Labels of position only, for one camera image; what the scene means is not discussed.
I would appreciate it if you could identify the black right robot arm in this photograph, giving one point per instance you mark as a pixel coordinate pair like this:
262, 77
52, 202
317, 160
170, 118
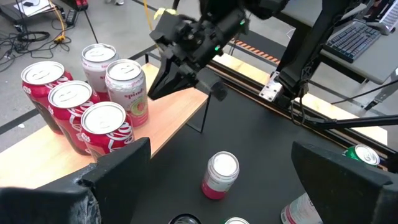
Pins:
311, 53

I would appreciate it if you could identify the wooden side board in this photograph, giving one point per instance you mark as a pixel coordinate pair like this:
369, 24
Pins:
248, 70

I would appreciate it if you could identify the wooden shelf black legs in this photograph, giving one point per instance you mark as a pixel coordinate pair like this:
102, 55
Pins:
174, 115

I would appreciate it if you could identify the black computer mouse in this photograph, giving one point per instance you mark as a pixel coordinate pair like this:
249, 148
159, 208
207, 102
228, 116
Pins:
381, 28

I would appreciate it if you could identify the black keyboard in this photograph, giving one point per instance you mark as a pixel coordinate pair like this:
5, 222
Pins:
351, 42

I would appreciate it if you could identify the tall silver Celsius can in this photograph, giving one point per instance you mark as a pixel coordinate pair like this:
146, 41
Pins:
185, 220
300, 211

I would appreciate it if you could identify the pink white Spindrift can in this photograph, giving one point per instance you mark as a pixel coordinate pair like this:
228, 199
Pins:
98, 54
220, 174
127, 90

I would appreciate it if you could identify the black stand base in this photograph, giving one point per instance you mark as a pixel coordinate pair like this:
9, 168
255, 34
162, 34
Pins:
9, 12

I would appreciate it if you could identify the yellow tape tag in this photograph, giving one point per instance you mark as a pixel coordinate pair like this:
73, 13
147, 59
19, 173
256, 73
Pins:
164, 12

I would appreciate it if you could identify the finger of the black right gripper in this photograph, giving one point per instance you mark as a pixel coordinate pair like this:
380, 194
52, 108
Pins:
171, 84
213, 85

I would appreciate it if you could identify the white paper stack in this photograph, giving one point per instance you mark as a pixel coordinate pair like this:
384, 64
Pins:
34, 7

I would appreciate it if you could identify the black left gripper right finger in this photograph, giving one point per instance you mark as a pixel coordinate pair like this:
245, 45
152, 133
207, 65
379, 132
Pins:
348, 199

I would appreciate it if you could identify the red Coca-Cola can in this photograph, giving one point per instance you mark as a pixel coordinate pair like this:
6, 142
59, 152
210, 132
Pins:
37, 73
104, 119
70, 95

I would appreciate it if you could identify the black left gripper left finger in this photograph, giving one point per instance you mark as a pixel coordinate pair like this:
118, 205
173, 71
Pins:
46, 205

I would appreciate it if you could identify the person's shoe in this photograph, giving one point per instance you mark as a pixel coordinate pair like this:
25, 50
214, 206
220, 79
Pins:
118, 2

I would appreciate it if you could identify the black power brick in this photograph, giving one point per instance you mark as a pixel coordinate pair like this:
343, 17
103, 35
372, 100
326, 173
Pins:
71, 17

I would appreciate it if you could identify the green Sprite can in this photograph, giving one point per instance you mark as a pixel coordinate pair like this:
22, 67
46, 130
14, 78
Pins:
236, 221
367, 154

